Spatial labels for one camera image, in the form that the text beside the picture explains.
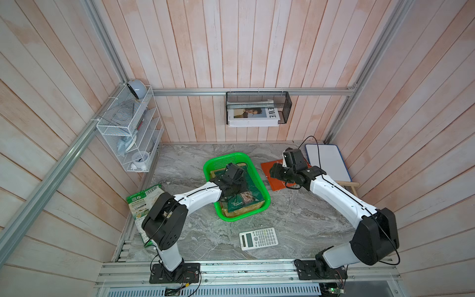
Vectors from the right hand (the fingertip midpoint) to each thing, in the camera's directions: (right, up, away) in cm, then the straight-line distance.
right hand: (272, 170), depth 87 cm
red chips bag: (+3, -8, +11) cm, 14 cm away
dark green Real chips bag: (-10, -13, +3) cm, 17 cm away
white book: (-9, +29, +8) cm, 32 cm away
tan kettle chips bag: (-13, -20, +1) cm, 24 cm away
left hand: (-13, -9, +3) cm, 17 cm away
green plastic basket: (-22, +5, +15) cm, 27 cm away
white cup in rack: (-65, +6, +3) cm, 66 cm away
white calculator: (-8, -31, -5) cm, 32 cm away
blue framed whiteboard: (+40, +5, +25) cm, 47 cm away
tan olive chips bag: (-30, -2, +11) cm, 32 cm away
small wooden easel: (+45, -8, +11) cm, 47 cm away
